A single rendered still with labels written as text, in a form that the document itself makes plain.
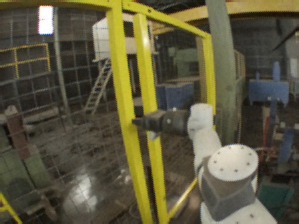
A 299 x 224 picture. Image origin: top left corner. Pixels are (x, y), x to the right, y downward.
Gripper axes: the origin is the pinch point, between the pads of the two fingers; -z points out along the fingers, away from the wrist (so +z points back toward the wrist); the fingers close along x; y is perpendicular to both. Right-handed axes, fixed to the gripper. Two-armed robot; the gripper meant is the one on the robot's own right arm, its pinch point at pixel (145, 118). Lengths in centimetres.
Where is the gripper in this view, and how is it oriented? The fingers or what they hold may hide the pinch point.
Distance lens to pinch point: 60.6
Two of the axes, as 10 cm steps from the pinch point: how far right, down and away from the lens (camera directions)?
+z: 7.7, 0.8, -6.3
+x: 6.2, -2.7, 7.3
